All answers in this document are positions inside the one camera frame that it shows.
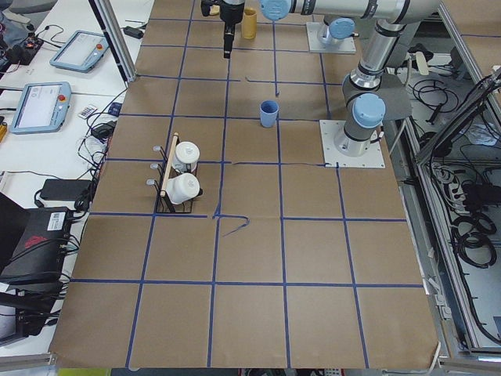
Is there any black laptop computer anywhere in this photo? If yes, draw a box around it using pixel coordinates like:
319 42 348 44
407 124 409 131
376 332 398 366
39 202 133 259
1 194 72 286

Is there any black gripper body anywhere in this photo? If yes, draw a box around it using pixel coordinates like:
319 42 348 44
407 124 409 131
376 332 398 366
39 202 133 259
219 0 245 24

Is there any black wire mug rack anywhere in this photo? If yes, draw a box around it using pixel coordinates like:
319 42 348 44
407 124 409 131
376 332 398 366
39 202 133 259
146 132 204 214

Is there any white mug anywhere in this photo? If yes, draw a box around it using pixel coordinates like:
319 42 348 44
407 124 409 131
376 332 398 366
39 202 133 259
166 172 203 204
172 141 200 173

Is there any teach pendant far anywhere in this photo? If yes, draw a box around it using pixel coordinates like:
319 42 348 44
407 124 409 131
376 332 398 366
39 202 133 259
49 30 109 73

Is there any wooden mug tree stand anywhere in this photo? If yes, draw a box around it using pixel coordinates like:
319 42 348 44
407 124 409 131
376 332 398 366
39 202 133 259
200 0 222 17

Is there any black power brick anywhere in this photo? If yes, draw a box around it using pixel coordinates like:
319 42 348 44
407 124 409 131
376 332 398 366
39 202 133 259
123 26 144 39

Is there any bamboo cylinder holder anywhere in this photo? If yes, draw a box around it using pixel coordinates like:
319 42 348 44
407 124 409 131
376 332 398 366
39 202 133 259
241 7 258 40

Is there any teach pendant near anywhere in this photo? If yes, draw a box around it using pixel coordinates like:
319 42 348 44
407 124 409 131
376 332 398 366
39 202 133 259
9 81 71 134

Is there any light blue plastic cup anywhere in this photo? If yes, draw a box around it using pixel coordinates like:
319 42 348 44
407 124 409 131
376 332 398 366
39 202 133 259
260 100 279 128

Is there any white mug near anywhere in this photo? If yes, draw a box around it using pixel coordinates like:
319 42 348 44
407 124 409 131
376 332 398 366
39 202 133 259
166 172 203 204

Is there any small remote control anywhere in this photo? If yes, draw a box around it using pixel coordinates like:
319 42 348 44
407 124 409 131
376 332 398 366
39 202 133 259
77 104 98 119

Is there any white mug far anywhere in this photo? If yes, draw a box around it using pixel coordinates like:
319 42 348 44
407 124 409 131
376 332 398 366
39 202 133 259
172 141 200 173

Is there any teach pendant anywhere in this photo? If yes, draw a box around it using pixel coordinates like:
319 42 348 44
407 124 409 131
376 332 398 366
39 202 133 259
49 30 109 73
9 81 71 134

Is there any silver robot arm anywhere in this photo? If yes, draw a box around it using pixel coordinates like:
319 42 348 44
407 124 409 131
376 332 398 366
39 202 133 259
317 15 355 45
260 1 440 157

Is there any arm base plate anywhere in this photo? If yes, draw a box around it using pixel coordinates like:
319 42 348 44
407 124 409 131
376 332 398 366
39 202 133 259
306 22 356 55
319 120 385 168

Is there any black power adapter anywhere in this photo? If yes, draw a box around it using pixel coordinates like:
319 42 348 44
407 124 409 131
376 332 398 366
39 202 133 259
39 179 91 201

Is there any aluminium frame post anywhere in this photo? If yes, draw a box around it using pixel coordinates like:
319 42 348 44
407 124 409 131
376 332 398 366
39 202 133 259
88 0 136 83

